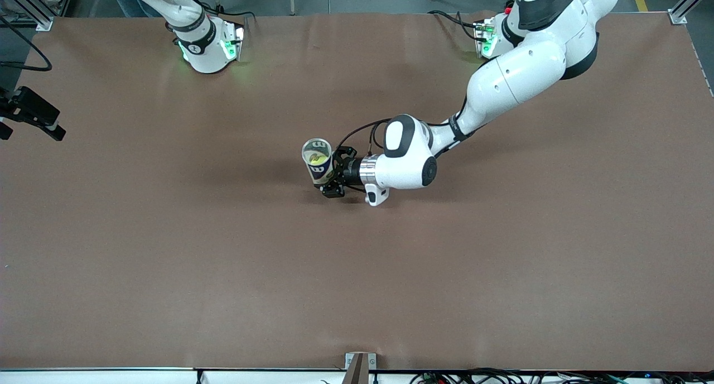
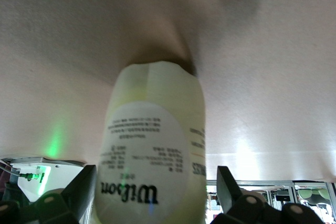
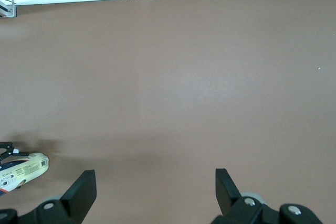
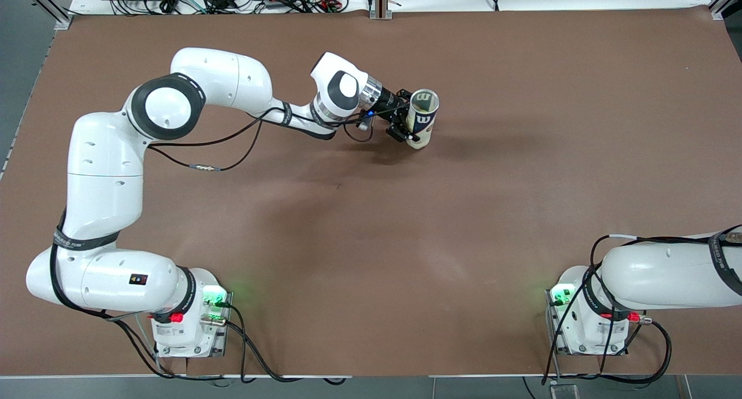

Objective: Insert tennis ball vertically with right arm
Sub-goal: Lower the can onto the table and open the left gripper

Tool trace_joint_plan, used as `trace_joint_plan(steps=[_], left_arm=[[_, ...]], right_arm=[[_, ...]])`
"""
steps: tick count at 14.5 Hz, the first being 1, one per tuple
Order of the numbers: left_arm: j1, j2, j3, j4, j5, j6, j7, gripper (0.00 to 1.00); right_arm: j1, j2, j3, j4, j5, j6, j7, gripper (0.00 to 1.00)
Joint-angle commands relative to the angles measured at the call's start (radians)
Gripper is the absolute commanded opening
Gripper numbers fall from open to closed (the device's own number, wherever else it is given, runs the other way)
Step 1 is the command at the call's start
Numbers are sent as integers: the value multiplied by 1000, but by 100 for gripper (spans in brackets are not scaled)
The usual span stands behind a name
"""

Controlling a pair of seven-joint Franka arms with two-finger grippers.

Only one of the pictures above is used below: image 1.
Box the black right arm base cable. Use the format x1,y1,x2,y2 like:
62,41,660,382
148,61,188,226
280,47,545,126
195,2,257,25

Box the metal bracket with wooden post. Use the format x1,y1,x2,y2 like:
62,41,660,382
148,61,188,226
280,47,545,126
341,352,377,384

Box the clear plastic tennis ball can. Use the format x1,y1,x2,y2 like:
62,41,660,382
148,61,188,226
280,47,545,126
302,138,337,187

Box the black arm base cable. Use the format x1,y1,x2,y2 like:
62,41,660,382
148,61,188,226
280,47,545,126
428,9,480,39
195,2,257,25

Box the black left arm base cable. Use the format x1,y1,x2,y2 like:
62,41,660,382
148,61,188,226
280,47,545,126
428,9,480,39

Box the black cable bundle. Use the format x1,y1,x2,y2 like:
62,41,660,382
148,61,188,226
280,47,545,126
410,367,714,384

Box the aluminium frame post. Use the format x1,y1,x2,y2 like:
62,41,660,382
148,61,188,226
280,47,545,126
668,0,714,26
0,0,55,32

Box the person legs in jeans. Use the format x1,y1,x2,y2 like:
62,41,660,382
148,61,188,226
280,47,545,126
110,0,163,18

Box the brown paper table cover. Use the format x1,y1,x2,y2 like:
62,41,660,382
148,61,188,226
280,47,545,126
0,10,714,372

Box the white table edge rail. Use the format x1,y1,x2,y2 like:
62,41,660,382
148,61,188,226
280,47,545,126
0,368,714,384

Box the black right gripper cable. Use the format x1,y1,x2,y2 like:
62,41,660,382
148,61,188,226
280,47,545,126
0,18,53,72

